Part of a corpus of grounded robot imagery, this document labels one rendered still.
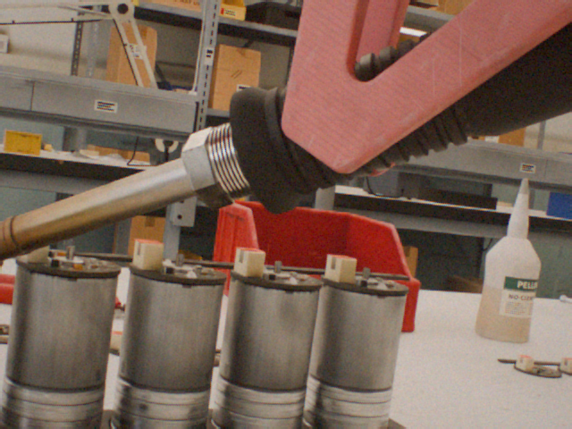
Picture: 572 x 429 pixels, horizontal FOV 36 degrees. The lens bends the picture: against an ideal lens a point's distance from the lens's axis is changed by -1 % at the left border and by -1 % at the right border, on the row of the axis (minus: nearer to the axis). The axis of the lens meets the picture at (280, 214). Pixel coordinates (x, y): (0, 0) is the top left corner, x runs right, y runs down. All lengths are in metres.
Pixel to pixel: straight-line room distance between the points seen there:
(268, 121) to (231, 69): 4.24
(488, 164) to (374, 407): 2.77
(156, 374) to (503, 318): 0.36
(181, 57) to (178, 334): 4.55
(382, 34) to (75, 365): 0.10
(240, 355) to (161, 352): 0.02
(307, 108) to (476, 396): 0.27
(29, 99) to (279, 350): 2.24
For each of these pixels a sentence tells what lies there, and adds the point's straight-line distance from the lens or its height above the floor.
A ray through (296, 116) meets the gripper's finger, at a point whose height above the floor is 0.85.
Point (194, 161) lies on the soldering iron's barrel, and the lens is 0.17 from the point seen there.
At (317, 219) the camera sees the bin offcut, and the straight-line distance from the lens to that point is 0.62.
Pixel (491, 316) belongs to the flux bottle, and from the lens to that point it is 0.56.
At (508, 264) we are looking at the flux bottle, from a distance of 0.55.
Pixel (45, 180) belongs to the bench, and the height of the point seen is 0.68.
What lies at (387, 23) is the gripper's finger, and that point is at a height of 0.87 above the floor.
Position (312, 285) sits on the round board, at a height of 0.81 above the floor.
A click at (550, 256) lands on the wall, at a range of 6.01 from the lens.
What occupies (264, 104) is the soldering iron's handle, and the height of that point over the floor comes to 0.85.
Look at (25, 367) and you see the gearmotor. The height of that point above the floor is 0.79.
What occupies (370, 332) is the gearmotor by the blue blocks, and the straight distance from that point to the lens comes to 0.24.
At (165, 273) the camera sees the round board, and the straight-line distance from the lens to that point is 0.22.
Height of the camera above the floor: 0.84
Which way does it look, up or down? 4 degrees down
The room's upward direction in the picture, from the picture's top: 8 degrees clockwise
